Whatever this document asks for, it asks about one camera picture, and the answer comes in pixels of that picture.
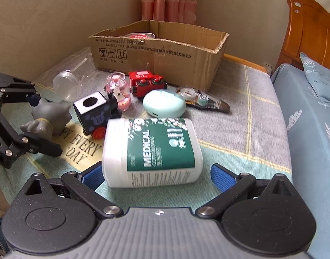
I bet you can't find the red lidded plastic cup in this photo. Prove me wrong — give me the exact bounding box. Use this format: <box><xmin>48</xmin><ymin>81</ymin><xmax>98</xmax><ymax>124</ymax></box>
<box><xmin>125</xmin><ymin>32</ymin><xmax>156</xmax><ymax>40</ymax></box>

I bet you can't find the red toy train engine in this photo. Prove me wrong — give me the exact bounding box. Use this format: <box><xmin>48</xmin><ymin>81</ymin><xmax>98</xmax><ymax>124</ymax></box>
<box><xmin>129</xmin><ymin>71</ymin><xmax>167</xmax><ymax>98</ymax></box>

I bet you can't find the white wall socket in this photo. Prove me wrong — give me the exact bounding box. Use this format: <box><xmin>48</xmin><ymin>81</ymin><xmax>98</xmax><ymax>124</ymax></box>
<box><xmin>263</xmin><ymin>62</ymin><xmax>272</xmax><ymax>69</ymax></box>

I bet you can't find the pink glitter bottle keychain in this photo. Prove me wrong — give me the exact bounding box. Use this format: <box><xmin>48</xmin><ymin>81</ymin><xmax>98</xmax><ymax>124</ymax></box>
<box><xmin>105</xmin><ymin>72</ymin><xmax>131</xmax><ymax>112</ymax></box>

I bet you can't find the mint green oval case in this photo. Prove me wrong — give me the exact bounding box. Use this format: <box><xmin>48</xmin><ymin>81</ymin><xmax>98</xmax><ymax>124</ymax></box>
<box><xmin>143</xmin><ymin>90</ymin><xmax>186</xmax><ymax>118</ymax></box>

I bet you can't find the blue bed sheet mattress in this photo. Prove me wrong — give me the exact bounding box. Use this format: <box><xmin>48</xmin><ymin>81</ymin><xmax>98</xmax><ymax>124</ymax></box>
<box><xmin>272</xmin><ymin>64</ymin><xmax>330</xmax><ymax>258</ymax></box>

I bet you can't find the clear plastic jar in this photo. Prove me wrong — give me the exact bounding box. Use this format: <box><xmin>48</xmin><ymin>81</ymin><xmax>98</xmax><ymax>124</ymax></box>
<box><xmin>52</xmin><ymin>56</ymin><xmax>91</xmax><ymax>102</ymax></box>

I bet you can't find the transparent correction tape dispenser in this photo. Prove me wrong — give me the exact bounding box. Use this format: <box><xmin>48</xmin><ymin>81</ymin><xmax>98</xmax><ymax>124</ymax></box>
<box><xmin>175</xmin><ymin>86</ymin><xmax>230</xmax><ymax>114</ymax></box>

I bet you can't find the grey plaid blanket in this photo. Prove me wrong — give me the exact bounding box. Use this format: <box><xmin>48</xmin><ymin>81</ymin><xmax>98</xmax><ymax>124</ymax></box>
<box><xmin>0</xmin><ymin>60</ymin><xmax>292</xmax><ymax>217</ymax></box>

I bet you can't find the pink patterned curtain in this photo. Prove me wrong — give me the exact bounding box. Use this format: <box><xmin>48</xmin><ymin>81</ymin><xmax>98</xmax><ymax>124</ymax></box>
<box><xmin>141</xmin><ymin>0</ymin><xmax>198</xmax><ymax>25</ymax></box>

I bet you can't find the brown cardboard box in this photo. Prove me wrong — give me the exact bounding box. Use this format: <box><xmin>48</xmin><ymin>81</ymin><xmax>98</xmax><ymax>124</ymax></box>
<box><xmin>89</xmin><ymin>20</ymin><xmax>229</xmax><ymax>91</ymax></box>

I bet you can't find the blue patterned pillow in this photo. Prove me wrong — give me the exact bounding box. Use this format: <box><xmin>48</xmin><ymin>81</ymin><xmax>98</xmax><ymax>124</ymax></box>
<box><xmin>300</xmin><ymin>52</ymin><xmax>330</xmax><ymax>103</ymax></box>

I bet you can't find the grey elephant figurine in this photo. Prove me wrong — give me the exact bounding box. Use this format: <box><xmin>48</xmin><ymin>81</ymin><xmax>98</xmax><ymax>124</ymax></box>
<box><xmin>20</xmin><ymin>98</ymin><xmax>72</xmax><ymax>141</ymax></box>

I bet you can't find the wooden bed headboard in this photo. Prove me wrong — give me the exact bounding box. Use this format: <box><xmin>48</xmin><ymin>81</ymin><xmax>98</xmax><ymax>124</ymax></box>
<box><xmin>276</xmin><ymin>0</ymin><xmax>330</xmax><ymax>69</ymax></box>

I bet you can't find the wooden bench frame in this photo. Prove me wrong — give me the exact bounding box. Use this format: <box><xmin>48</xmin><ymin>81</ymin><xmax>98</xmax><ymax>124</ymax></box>
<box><xmin>223</xmin><ymin>54</ymin><xmax>267</xmax><ymax>73</ymax></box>

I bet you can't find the white medical cotton swab jar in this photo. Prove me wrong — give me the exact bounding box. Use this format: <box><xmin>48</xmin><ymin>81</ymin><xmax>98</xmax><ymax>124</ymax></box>
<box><xmin>102</xmin><ymin>118</ymin><xmax>203</xmax><ymax>188</ymax></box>

